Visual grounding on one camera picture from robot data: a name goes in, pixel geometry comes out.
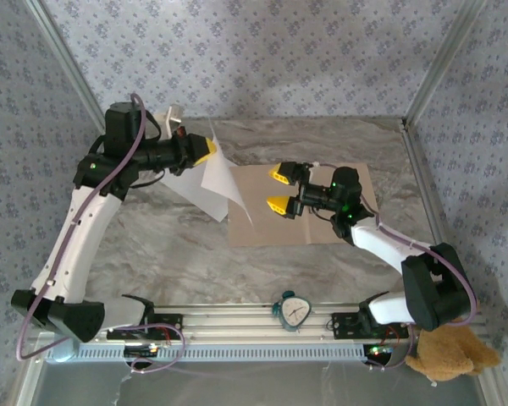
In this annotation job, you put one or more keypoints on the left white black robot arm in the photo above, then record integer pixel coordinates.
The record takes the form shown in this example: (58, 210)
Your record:
(80, 237)

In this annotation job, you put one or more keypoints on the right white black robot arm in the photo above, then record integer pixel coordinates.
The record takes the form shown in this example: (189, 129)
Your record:
(427, 296)

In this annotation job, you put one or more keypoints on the aluminium mounting rail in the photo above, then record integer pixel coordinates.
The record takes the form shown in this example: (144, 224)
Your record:
(237, 321)

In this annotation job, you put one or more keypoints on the brown plush dog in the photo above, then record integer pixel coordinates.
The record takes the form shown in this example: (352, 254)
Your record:
(448, 359)

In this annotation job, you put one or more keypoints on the small circuit board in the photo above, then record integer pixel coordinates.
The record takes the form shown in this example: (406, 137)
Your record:
(381, 350)
(141, 350)

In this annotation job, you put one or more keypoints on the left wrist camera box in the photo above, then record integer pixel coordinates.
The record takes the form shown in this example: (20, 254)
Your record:
(174, 116)

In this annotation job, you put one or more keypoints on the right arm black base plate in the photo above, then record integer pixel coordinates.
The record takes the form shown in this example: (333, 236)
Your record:
(343, 325)

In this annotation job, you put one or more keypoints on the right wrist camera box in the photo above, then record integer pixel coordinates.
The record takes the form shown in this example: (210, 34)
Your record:
(315, 164)

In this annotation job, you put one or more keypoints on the aluminium table side rail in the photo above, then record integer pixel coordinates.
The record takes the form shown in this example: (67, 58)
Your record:
(425, 190)

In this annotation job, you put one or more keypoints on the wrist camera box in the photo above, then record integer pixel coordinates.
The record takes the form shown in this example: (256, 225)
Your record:
(174, 116)
(315, 164)

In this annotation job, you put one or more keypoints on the white paper sheet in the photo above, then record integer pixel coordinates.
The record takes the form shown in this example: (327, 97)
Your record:
(194, 194)
(218, 177)

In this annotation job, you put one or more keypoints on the brown cardboard folder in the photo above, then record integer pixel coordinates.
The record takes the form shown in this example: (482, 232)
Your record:
(262, 230)

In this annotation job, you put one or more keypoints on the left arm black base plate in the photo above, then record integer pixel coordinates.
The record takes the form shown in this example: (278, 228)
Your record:
(173, 323)

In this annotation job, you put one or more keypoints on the aluminium frame post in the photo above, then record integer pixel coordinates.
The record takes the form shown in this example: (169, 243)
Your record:
(443, 63)
(70, 63)

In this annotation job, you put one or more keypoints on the teal alarm clock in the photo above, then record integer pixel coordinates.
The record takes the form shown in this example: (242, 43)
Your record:
(294, 312)

